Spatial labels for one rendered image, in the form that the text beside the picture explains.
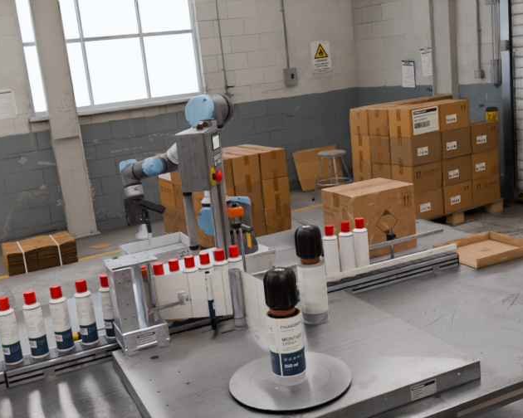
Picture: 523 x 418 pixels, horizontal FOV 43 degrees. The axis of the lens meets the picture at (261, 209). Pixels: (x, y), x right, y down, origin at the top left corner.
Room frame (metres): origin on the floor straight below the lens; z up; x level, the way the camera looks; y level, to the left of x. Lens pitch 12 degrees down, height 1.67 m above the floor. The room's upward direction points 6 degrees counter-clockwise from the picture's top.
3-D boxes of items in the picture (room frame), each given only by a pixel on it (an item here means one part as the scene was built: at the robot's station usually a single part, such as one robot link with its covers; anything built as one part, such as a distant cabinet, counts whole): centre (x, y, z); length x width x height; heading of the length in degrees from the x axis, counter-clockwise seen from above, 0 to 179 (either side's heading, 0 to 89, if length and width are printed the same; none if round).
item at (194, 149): (2.21, 0.18, 1.38); 0.17 x 0.10 x 0.19; 168
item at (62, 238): (6.27, 2.17, 0.11); 0.65 x 0.54 x 0.22; 114
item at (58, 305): (1.92, 0.64, 0.98); 0.05 x 0.05 x 0.20
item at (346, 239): (2.31, -0.29, 0.98); 0.05 x 0.05 x 0.20
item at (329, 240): (2.29, -0.23, 0.98); 0.05 x 0.05 x 0.20
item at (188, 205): (2.20, 0.24, 1.18); 0.04 x 0.04 x 0.21
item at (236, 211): (2.21, 0.08, 1.05); 0.10 x 0.04 x 0.33; 23
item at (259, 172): (6.24, 0.36, 0.45); 1.20 x 0.84 x 0.89; 29
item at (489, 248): (2.56, -0.87, 0.85); 0.30 x 0.26 x 0.04; 113
